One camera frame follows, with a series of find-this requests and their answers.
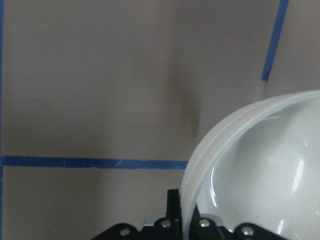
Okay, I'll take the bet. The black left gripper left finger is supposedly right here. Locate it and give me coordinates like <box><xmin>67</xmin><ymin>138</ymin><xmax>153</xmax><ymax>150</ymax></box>
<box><xmin>166</xmin><ymin>189</ymin><xmax>181</xmax><ymax>221</ymax></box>

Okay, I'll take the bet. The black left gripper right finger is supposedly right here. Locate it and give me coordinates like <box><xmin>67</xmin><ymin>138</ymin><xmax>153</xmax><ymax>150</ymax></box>
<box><xmin>191</xmin><ymin>203</ymin><xmax>201</xmax><ymax>223</ymax></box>

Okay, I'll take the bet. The white ceramic bowl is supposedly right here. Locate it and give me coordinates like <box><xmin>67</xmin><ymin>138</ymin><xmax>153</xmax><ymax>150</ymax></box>
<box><xmin>180</xmin><ymin>90</ymin><xmax>320</xmax><ymax>240</ymax></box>

